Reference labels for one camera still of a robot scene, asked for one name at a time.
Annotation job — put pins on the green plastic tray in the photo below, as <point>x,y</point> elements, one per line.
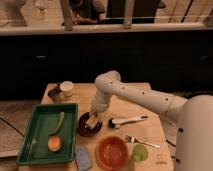
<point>44,118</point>

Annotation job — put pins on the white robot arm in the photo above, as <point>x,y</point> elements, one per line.
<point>194,118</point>

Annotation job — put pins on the silver fork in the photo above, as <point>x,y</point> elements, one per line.
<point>134,140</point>

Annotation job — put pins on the orange red bowl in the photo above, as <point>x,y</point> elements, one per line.
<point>111,153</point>

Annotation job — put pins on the wooden railing shelf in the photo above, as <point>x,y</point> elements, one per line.
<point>38,17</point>

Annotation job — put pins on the dark purple bowl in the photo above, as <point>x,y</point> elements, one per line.
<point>84,130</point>

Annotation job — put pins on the white eraser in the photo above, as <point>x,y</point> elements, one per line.
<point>91,123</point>

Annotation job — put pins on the dark brown cup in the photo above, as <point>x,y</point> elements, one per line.
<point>53,94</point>

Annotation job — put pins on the orange peach fruit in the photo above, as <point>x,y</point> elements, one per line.
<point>54,143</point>

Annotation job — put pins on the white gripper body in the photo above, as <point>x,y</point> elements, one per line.
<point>95,114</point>

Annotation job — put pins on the blue sponge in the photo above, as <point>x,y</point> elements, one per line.
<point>82,159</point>

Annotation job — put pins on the white handled brush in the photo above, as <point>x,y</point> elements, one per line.
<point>117,122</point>

